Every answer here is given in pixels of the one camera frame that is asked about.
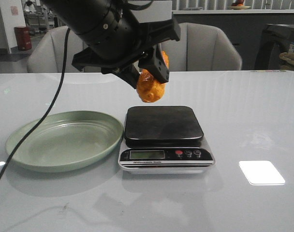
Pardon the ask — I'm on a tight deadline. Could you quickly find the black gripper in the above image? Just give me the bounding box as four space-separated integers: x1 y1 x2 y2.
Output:
72 18 180 88

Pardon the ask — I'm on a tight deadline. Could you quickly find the orange corn cob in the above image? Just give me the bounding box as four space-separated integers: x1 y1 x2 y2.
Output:
136 50 170 103

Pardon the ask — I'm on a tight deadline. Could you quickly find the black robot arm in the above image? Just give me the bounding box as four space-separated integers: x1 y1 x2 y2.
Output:
43 0 181 88

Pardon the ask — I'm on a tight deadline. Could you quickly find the white cabinet column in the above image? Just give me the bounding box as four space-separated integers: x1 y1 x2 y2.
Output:
132 0 172 23

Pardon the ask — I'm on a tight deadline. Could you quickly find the grey armchair right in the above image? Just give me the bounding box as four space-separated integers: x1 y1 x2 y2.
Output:
162 23 242 72

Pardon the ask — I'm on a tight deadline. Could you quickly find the grey armchair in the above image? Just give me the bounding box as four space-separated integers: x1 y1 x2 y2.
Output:
27 26 87 73
162 23 242 72

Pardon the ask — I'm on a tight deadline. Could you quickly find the silver kitchen scale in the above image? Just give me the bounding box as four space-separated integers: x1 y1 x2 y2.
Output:
118 106 215 174

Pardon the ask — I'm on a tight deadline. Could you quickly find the grey armchair left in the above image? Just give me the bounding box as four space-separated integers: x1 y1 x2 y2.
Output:
27 26 87 73

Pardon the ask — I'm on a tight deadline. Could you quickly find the pale green plate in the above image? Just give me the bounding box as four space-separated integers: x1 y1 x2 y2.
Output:
12 111 123 173

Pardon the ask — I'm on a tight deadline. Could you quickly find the dark kitchen counter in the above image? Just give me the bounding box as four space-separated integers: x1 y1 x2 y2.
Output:
173 9 294 70

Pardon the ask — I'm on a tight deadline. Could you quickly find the fruit bowl on counter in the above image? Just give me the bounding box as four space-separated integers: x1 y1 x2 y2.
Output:
230 0 250 10

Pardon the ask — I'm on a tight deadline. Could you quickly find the red trash bin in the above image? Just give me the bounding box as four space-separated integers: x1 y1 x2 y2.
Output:
14 26 32 51

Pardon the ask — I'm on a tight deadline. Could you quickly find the beige sofa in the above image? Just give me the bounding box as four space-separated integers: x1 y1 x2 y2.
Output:
279 52 294 71

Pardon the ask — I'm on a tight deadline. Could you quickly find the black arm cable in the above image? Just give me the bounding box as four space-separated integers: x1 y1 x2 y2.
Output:
0 28 72 191

